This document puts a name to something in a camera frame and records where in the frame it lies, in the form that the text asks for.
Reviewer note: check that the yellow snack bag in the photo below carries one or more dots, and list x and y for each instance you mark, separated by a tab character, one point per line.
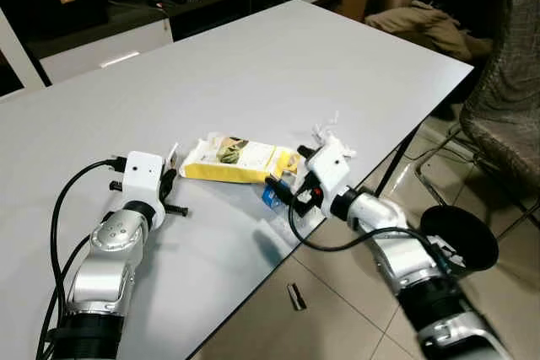
245	162

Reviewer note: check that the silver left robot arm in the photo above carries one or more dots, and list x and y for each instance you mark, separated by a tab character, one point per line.
110	250

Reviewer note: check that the seated person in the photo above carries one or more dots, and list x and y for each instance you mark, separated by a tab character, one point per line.
430	23

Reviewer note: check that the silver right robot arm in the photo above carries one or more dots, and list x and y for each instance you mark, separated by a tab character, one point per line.
405	263

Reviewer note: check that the black box orange label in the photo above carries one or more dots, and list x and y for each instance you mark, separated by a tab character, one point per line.
59	2

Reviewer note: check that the grey fabric chair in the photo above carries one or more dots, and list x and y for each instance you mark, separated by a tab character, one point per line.
506	82

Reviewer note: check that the white low cabinet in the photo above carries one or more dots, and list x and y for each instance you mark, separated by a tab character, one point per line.
101	52

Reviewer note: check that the small blue wrapper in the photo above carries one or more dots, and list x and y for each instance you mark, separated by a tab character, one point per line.
270	201

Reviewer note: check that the white trash scrap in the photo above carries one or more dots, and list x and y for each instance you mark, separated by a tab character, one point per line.
449	252

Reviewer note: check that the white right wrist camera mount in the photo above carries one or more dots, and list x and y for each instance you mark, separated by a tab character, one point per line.
329	168

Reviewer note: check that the small white brown packet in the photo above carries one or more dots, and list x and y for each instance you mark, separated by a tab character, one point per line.
172	156

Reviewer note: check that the black rubbish bin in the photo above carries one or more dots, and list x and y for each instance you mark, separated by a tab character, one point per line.
472	238

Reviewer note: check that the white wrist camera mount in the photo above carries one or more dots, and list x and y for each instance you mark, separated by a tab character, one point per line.
329	168
143	176

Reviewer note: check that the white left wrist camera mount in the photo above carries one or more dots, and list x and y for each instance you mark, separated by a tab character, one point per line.
143	176

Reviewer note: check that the small dark floor scrap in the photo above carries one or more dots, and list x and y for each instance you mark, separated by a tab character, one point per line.
296	296

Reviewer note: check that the black table leg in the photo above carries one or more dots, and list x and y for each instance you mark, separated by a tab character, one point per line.
395	164

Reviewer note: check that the crumpled white tissue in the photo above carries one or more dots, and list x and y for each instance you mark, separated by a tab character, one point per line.
331	139

